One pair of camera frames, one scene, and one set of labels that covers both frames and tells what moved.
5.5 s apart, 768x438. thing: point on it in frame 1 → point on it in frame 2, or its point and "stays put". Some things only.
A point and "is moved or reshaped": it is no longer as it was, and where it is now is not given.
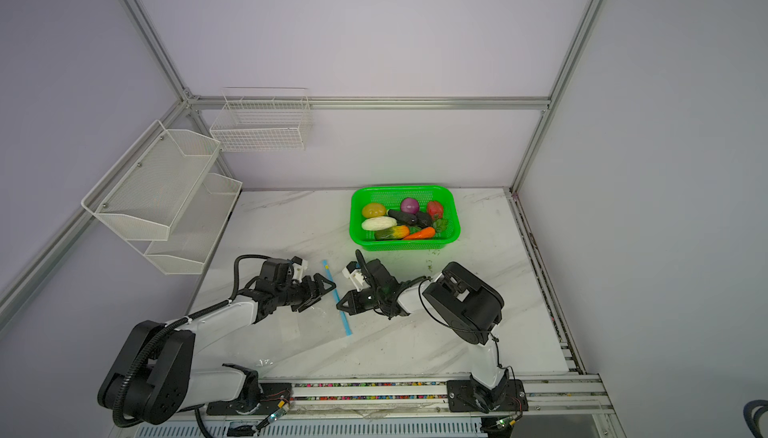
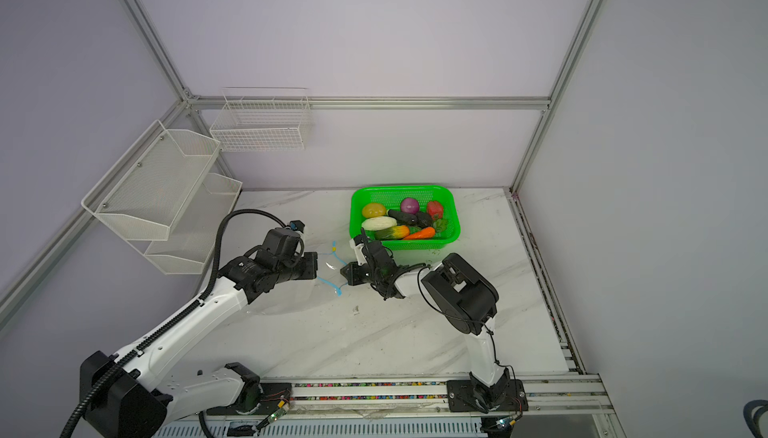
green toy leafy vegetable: x=440 y=225 stays put
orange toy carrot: x=427 y=233 stays put
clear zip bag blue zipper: x=288 y=332 is moved or reshaped
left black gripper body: x=290 y=294 → x=299 y=268
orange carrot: x=399 y=232 stays put
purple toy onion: x=410 y=205 stays put
